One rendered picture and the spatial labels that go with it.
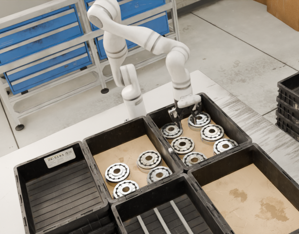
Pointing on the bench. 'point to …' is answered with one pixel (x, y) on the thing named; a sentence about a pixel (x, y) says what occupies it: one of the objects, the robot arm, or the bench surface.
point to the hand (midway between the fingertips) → (187, 123)
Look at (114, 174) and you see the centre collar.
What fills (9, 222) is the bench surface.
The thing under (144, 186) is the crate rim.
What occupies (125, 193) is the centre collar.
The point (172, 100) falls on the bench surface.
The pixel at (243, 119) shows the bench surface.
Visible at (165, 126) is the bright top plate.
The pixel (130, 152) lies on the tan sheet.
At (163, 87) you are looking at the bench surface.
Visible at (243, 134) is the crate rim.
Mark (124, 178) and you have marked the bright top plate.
